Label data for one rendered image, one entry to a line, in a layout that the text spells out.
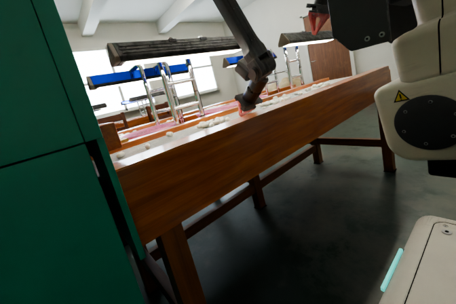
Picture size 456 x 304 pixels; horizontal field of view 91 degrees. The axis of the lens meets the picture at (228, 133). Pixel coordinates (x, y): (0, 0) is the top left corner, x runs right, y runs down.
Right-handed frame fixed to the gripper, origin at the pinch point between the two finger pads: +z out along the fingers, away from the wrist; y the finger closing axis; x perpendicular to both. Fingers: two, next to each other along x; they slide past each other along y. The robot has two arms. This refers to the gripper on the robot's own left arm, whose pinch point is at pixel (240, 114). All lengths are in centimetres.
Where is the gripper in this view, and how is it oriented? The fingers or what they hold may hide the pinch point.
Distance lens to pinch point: 92.2
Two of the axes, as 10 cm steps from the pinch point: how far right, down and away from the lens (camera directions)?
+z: -3.3, 6.1, 7.2
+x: 5.8, 7.3, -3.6
